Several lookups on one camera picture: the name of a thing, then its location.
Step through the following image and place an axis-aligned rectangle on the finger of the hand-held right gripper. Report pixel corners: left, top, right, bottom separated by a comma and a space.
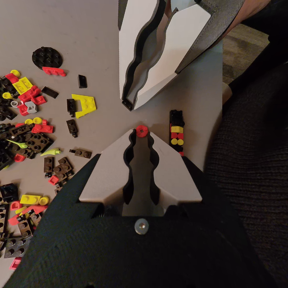
118, 0, 167, 102
132, 4, 212, 111

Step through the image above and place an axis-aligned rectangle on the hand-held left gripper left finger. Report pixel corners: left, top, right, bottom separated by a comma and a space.
79, 129, 137, 206

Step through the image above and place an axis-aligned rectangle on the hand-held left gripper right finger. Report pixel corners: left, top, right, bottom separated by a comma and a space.
147, 132, 202, 206

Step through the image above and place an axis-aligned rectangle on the black red yellow lego assembly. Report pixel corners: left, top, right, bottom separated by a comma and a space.
169, 109, 185, 157

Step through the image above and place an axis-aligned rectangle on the red round lego piece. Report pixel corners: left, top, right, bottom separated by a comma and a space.
136, 125, 149, 138

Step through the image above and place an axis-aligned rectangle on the pile of lego pieces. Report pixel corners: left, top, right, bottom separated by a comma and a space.
0, 46, 98, 270

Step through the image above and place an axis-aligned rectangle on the person's right forearm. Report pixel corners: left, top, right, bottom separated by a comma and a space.
228, 0, 288, 90

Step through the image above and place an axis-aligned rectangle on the person's right hand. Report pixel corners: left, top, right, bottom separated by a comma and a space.
234, 0, 273, 26

